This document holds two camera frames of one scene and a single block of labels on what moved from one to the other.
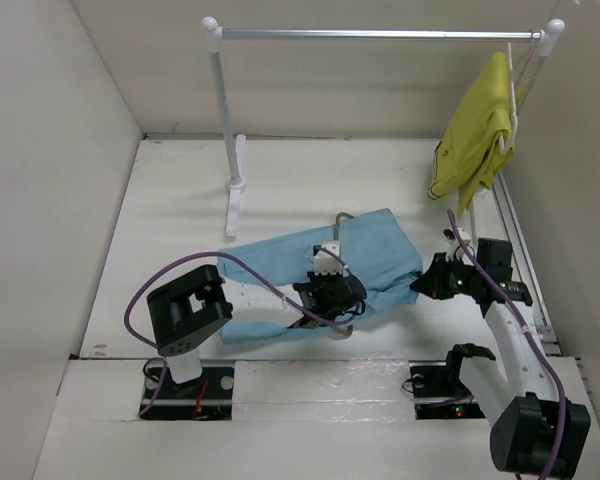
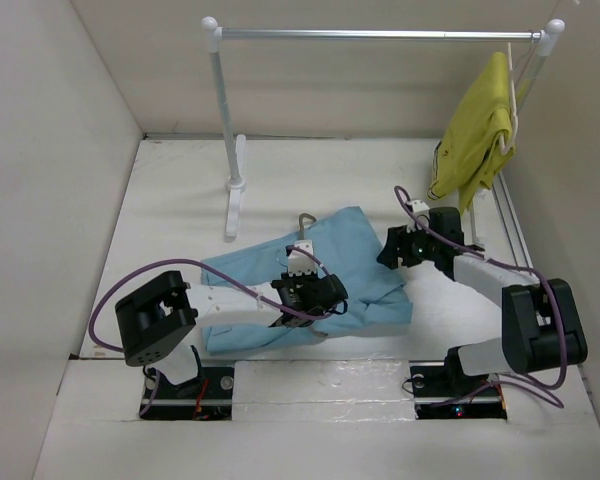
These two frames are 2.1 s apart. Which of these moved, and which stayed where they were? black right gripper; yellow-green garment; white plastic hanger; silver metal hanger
Moved: black right gripper; silver metal hanger
Stayed: yellow-green garment; white plastic hanger
